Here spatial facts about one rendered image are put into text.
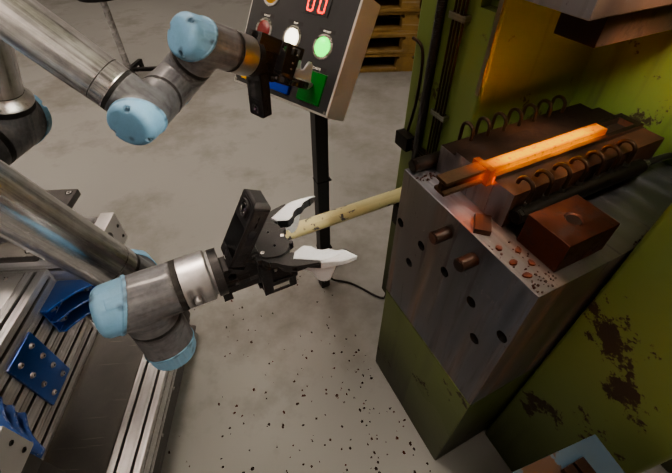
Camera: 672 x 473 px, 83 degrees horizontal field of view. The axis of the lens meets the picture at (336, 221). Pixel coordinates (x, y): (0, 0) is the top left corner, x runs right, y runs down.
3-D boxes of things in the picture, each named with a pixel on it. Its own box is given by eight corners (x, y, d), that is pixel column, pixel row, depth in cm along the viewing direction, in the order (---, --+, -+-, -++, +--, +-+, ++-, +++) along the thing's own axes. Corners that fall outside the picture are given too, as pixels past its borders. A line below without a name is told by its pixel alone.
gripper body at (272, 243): (284, 251, 65) (214, 276, 61) (279, 214, 59) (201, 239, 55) (301, 283, 60) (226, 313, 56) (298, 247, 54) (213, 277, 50)
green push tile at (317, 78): (317, 107, 92) (327, 75, 90) (294, 98, 96) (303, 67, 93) (321, 108, 94) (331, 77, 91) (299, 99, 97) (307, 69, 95)
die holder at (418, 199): (469, 406, 91) (539, 297, 60) (385, 288, 115) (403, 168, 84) (623, 315, 109) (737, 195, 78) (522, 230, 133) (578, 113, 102)
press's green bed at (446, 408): (434, 461, 123) (469, 406, 91) (374, 360, 148) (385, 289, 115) (557, 384, 141) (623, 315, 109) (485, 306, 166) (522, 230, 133)
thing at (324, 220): (282, 248, 110) (280, 235, 107) (276, 236, 114) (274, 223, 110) (409, 203, 125) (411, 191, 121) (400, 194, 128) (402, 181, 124)
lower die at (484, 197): (501, 227, 71) (516, 192, 65) (435, 170, 84) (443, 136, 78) (644, 168, 85) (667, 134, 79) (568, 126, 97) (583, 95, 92)
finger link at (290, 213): (302, 212, 70) (273, 245, 64) (300, 186, 66) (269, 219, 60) (317, 217, 69) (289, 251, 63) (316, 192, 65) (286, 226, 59)
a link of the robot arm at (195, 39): (156, 32, 65) (182, -5, 60) (209, 49, 74) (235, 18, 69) (173, 71, 63) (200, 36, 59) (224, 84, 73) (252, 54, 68)
